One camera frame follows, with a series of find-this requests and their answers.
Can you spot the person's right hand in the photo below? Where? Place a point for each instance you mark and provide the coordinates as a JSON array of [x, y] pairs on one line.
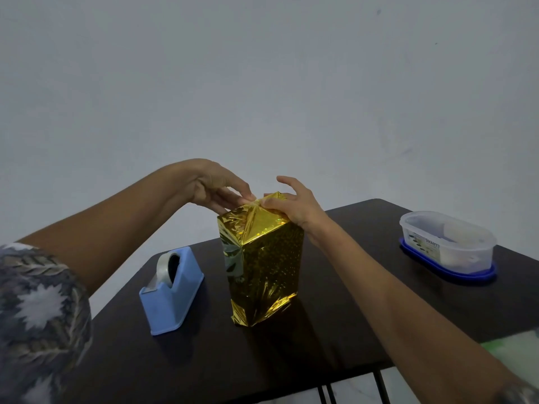
[[305, 210]]

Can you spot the person's left hand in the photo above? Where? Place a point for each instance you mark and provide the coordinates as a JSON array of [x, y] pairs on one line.
[[206, 180]]

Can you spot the person's right thumb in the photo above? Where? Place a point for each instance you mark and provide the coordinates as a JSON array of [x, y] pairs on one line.
[[273, 204]]

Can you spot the person's left fingers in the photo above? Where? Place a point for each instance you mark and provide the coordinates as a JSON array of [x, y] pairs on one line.
[[236, 193]]

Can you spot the gold foil box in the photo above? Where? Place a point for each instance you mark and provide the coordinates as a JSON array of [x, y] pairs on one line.
[[263, 265]]

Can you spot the person's right forearm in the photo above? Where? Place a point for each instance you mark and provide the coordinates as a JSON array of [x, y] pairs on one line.
[[391, 311]]

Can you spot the person's left forearm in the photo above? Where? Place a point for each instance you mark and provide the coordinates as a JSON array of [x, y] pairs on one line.
[[113, 222]]

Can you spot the clear tape roll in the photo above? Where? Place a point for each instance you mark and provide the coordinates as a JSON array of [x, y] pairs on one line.
[[163, 267]]

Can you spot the blue tape dispenser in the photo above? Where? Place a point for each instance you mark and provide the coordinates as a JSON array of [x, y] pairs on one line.
[[172, 302]]

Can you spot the clear plastic container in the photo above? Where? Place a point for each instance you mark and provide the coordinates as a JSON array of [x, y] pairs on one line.
[[463, 243]]

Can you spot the black metal table leg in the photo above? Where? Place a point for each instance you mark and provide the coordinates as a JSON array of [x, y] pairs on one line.
[[322, 395], [331, 394]]

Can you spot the blue container lid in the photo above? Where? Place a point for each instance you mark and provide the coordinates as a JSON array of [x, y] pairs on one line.
[[459, 276]]

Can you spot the patterned grey left sleeve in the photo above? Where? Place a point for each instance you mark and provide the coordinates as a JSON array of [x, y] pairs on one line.
[[38, 323]]

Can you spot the patterned grey sleeve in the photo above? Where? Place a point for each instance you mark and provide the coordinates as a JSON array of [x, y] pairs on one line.
[[38, 323], [520, 395]]

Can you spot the green and white sheet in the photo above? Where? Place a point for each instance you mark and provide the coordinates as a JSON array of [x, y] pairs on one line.
[[516, 351]]

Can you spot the patterned grey right sleeve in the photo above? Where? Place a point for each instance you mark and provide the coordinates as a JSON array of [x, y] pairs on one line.
[[520, 395]]

